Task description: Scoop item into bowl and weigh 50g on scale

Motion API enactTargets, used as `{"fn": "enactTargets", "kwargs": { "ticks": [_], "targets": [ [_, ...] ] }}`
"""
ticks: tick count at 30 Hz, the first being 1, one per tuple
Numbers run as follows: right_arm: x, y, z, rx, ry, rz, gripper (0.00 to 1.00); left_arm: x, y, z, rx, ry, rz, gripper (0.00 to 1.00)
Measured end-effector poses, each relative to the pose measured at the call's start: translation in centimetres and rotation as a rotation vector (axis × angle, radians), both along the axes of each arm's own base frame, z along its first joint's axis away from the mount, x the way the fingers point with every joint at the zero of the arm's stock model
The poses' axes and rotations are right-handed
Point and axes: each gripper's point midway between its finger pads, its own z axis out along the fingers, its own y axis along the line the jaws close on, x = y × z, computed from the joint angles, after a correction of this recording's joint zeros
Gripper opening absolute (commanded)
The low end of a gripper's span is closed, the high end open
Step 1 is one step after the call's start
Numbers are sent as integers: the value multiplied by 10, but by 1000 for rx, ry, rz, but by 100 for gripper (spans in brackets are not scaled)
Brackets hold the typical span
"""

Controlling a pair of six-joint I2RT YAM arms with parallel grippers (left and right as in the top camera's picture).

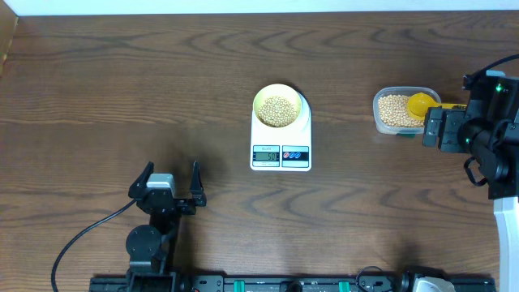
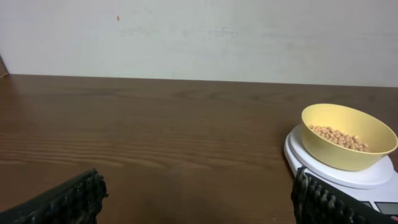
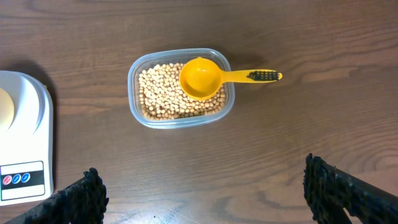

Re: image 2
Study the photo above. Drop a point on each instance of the soybeans in bowl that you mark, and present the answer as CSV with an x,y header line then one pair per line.
x,y
342,139

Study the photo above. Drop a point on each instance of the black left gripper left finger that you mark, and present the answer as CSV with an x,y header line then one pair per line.
x,y
76,201

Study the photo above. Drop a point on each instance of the yellow plastic bowl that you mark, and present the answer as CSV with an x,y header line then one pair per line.
x,y
379,137

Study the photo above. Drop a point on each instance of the white digital kitchen scale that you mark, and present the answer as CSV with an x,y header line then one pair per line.
x,y
375,187

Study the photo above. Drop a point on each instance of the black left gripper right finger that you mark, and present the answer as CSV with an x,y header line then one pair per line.
x,y
317,202

